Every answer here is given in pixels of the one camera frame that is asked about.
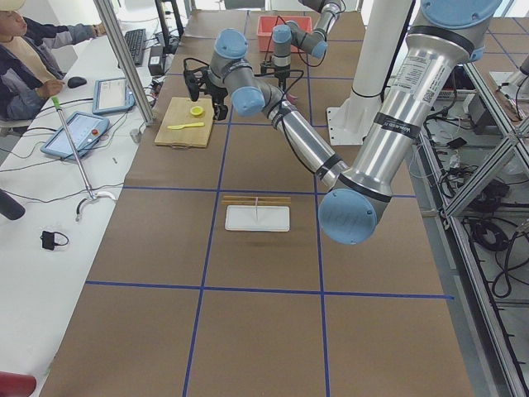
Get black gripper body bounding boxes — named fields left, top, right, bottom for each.
left=273, top=65, right=290, bottom=82
left=206, top=76, right=226, bottom=106

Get pink microfiber cloth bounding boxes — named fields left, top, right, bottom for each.
left=286, top=93, right=298, bottom=104

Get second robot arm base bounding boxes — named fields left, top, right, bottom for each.
left=208, top=1, right=498, bottom=245

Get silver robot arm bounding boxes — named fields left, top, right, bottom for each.
left=260, top=0, right=346, bottom=91

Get yellow lemon slices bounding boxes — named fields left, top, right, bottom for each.
left=189, top=105, right=204, bottom=117

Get yellow plastic knife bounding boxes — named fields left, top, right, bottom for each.
left=167, top=122, right=205, bottom=131

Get bamboo cutting board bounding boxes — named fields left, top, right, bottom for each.
left=155, top=97, right=214, bottom=148

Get pink plastic bin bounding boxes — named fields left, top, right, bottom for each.
left=257, top=15, right=312, bottom=52

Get black power adapter box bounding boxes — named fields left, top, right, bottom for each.
left=148, top=45, right=166, bottom=76

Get black keyboard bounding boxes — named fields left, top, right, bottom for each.
left=124, top=29, right=146, bottom=66

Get upper blue teach pendant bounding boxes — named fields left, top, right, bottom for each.
left=92, top=78, right=136, bottom=115

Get blue teach pendant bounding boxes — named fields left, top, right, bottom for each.
left=41, top=112, right=110, bottom=159
left=92, top=78, right=136, bottom=115

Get white rectangular tray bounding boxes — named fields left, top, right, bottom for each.
left=225, top=205, right=290, bottom=232

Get lower blue teach pendant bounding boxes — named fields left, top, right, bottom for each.
left=41, top=112, right=110, bottom=159

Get black computer mouse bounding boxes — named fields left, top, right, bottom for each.
left=67, top=76, right=87, bottom=88

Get reacher grabber stick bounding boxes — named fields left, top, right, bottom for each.
left=51, top=96, right=117, bottom=222

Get seated person in cap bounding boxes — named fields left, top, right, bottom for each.
left=1, top=1, right=107, bottom=122

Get black bottle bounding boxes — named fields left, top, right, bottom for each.
left=0, top=189, right=26, bottom=220

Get red bottle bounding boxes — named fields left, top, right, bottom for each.
left=0, top=371, right=36, bottom=397

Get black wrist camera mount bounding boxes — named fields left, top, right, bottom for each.
left=183, top=67, right=207, bottom=102
left=260, top=60, right=275, bottom=76

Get white pedestal column base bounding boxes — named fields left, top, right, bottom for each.
left=327, top=0, right=416, bottom=146

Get aluminium frame post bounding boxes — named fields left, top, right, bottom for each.
left=93, top=0, right=154, bottom=126

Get small black strap buckle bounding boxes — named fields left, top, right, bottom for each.
left=41, top=231, right=69, bottom=251

